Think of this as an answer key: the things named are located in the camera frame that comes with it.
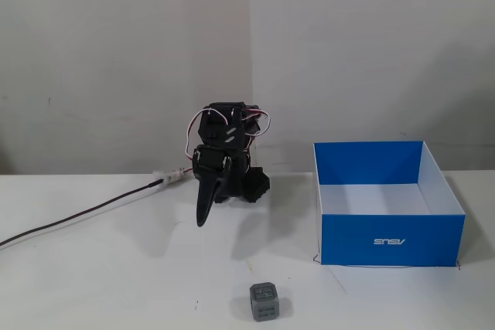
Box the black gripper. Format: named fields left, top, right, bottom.
left=191, top=144, right=234, bottom=228

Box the gray cube block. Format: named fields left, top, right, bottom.
left=248, top=279, right=281, bottom=322

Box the blue and white cardboard box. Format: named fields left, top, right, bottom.
left=312, top=140, right=466, bottom=267

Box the black table clamp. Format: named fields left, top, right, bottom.
left=245, top=166, right=271, bottom=205

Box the white cable connector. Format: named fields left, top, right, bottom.
left=148, top=166, right=185, bottom=186

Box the white and red servo wire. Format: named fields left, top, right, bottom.
left=238, top=110, right=272, bottom=138
left=184, top=108, right=230, bottom=162

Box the black power cable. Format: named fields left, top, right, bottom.
left=0, top=180, right=164, bottom=248

